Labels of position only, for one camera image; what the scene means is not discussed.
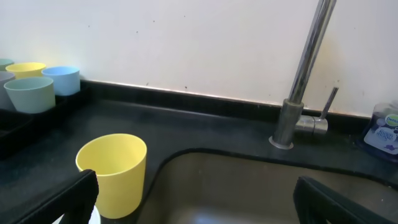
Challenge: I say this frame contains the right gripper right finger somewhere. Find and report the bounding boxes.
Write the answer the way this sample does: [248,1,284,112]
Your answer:
[292,175,398,224]

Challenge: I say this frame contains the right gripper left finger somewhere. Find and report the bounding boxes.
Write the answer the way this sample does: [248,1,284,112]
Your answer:
[0,169,100,224]

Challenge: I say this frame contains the yellow cup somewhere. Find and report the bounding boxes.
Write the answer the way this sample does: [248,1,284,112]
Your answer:
[75,133,148,220]
[5,62,47,80]

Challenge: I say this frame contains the black tray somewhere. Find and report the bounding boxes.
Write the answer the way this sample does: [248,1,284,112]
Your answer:
[0,108,41,160]
[0,80,93,138]

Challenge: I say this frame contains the steel tap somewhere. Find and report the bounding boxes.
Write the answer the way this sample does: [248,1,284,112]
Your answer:
[269,0,340,150]

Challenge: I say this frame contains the blue soap bottle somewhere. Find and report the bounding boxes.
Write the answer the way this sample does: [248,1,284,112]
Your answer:
[357,100,398,162]

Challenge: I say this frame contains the steel sink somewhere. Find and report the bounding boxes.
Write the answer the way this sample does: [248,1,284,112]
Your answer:
[132,148,398,224]

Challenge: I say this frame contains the green cup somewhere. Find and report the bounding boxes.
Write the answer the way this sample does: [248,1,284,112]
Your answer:
[0,58,15,72]
[3,77,57,114]

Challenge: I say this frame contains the blue cup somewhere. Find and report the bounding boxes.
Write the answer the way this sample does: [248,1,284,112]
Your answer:
[41,65,81,96]

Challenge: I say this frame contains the grey cup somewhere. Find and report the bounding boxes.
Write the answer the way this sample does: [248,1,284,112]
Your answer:
[0,71,16,111]

